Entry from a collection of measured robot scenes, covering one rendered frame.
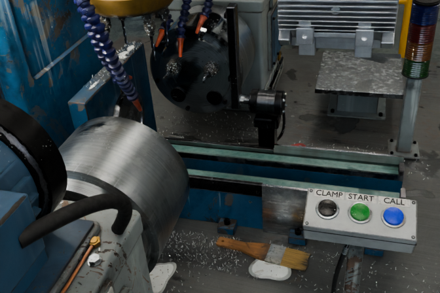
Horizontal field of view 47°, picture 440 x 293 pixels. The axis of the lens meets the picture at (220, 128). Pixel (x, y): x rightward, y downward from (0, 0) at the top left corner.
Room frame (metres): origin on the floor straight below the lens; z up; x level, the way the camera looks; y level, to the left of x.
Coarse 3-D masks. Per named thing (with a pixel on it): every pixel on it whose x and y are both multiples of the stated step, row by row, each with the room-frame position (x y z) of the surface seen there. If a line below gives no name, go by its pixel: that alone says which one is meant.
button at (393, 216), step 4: (388, 208) 0.59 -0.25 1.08; (392, 208) 0.59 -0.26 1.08; (396, 208) 0.59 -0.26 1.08; (384, 212) 0.59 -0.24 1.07; (388, 212) 0.58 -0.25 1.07; (392, 212) 0.58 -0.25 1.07; (396, 212) 0.58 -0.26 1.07; (400, 212) 0.58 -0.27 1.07; (384, 216) 0.58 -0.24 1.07; (388, 216) 0.58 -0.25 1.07; (392, 216) 0.58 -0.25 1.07; (396, 216) 0.58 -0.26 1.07; (400, 216) 0.57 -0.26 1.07; (388, 220) 0.57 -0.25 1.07; (392, 220) 0.57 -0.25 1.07; (396, 220) 0.57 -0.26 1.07; (400, 220) 0.57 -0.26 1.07; (392, 224) 0.57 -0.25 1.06; (396, 224) 0.57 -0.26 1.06
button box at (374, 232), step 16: (320, 192) 0.64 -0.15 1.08; (336, 192) 0.64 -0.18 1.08; (384, 208) 0.60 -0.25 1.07; (400, 208) 0.59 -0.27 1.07; (416, 208) 0.59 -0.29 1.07; (304, 224) 0.59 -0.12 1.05; (320, 224) 0.59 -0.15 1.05; (336, 224) 0.58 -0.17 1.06; (352, 224) 0.58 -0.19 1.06; (368, 224) 0.58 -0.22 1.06; (384, 224) 0.57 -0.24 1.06; (400, 224) 0.57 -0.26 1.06; (416, 224) 0.57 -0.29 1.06; (320, 240) 0.60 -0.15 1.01; (336, 240) 0.59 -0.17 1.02; (352, 240) 0.58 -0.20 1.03; (368, 240) 0.57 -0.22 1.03; (384, 240) 0.56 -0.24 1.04; (400, 240) 0.55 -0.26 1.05; (416, 240) 0.54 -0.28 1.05
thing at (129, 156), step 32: (96, 128) 0.75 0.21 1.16; (128, 128) 0.75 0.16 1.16; (64, 160) 0.66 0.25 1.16; (96, 160) 0.65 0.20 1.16; (128, 160) 0.67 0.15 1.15; (160, 160) 0.70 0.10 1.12; (96, 192) 0.60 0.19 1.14; (128, 192) 0.61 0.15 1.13; (160, 192) 0.65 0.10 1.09; (160, 224) 0.61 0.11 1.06
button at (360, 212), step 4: (356, 204) 0.61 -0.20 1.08; (360, 204) 0.60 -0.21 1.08; (364, 204) 0.60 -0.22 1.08; (352, 208) 0.60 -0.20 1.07; (356, 208) 0.60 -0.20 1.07; (360, 208) 0.60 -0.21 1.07; (364, 208) 0.60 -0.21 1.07; (368, 208) 0.60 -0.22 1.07; (352, 212) 0.59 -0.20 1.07; (356, 212) 0.59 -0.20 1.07; (360, 212) 0.59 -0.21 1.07; (364, 212) 0.59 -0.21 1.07; (368, 212) 0.59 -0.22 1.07; (352, 216) 0.59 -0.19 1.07; (356, 216) 0.59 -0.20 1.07; (360, 216) 0.58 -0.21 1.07; (364, 216) 0.58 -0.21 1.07; (368, 216) 0.58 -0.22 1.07; (360, 220) 0.58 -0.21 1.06
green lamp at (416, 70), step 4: (404, 60) 1.12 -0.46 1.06; (408, 60) 1.10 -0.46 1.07; (428, 60) 1.09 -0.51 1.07; (404, 64) 1.11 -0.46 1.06; (408, 64) 1.10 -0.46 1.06; (412, 64) 1.09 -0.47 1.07; (416, 64) 1.09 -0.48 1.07; (420, 64) 1.08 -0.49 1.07; (424, 64) 1.08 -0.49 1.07; (428, 64) 1.09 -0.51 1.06; (404, 68) 1.11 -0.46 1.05; (408, 68) 1.10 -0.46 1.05; (412, 68) 1.09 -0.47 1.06; (416, 68) 1.09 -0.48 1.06; (420, 68) 1.08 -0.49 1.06; (424, 68) 1.09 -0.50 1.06; (428, 68) 1.10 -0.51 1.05; (404, 72) 1.11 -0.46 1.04; (408, 72) 1.10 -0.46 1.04; (412, 72) 1.09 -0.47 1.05; (416, 72) 1.09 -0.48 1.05; (420, 72) 1.08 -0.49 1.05; (424, 72) 1.09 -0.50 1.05; (408, 76) 1.10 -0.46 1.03; (412, 76) 1.09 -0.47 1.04; (416, 76) 1.08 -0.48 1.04; (420, 76) 1.08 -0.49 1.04; (424, 76) 1.09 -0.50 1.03
